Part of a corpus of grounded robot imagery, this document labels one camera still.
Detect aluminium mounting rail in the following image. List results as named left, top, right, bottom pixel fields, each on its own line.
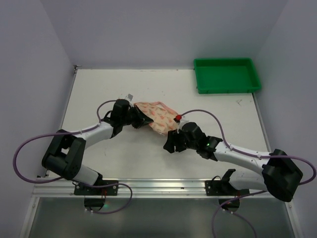
left=31, top=176, right=294, bottom=200

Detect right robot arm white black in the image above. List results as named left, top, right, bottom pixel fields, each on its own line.
left=163, top=122, right=303, bottom=202

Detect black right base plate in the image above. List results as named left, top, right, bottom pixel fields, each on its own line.
left=205, top=176, right=250, bottom=197

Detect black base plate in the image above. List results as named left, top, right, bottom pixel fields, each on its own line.
left=205, top=176, right=250, bottom=197
left=74, top=179, right=119, bottom=196

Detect green plastic tray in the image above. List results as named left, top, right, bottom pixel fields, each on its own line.
left=194, top=58, right=262, bottom=94

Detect floral mesh laundry bag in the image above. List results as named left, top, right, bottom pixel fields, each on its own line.
left=134, top=102, right=178, bottom=135

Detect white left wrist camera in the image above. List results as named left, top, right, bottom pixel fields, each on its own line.
left=124, top=94, right=133, bottom=102

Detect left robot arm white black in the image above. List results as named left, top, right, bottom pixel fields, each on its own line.
left=42, top=99, right=153, bottom=187

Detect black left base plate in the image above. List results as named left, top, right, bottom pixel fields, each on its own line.
left=74, top=179, right=119, bottom=196

